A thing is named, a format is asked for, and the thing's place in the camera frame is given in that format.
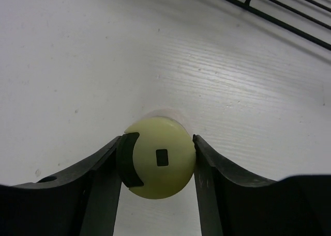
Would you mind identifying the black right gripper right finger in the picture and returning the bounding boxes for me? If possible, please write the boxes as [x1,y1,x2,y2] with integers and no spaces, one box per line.
[193,135,330,235]

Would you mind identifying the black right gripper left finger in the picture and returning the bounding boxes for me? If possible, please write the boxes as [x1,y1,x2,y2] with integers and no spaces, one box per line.
[0,135,122,236]

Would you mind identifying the pale green-lid shaker jar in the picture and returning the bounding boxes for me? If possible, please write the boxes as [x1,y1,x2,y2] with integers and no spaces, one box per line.
[116,109,196,199]

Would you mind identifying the black wire rack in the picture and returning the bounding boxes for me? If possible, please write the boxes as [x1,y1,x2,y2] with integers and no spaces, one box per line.
[224,0,330,51]

